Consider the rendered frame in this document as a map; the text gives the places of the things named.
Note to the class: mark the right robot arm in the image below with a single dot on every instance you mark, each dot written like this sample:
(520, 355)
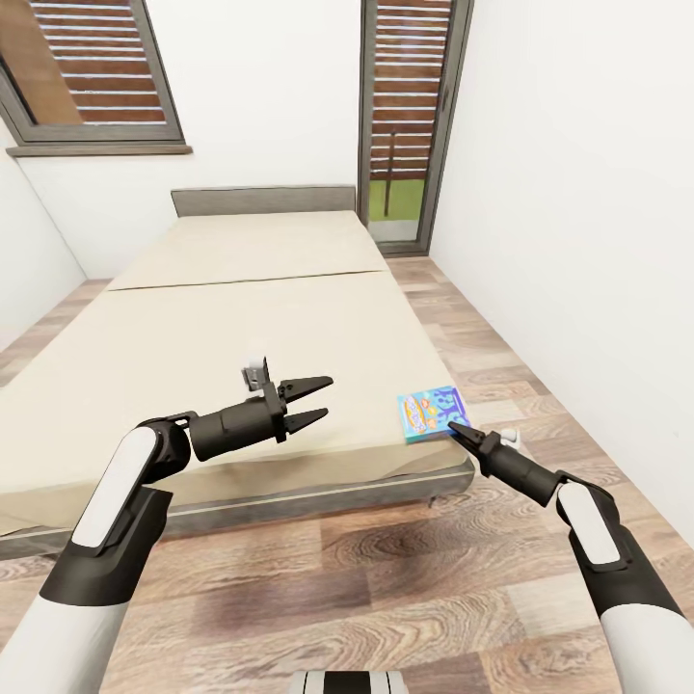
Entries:
(651, 642)

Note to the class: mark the fixed window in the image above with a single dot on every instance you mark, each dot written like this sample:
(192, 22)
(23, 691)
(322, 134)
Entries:
(85, 77)

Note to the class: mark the board game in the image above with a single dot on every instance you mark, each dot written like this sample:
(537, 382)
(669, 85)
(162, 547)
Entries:
(425, 414)

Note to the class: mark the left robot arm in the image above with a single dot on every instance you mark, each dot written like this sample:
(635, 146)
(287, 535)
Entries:
(65, 641)

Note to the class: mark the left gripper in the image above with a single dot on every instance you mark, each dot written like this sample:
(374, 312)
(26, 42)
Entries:
(266, 417)

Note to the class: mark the bed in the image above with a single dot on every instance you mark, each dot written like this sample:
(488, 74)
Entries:
(284, 271)

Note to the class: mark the door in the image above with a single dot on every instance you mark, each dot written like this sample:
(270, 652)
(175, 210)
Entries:
(412, 55)

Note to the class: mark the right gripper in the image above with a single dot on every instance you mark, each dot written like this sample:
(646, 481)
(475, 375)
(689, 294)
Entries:
(495, 458)

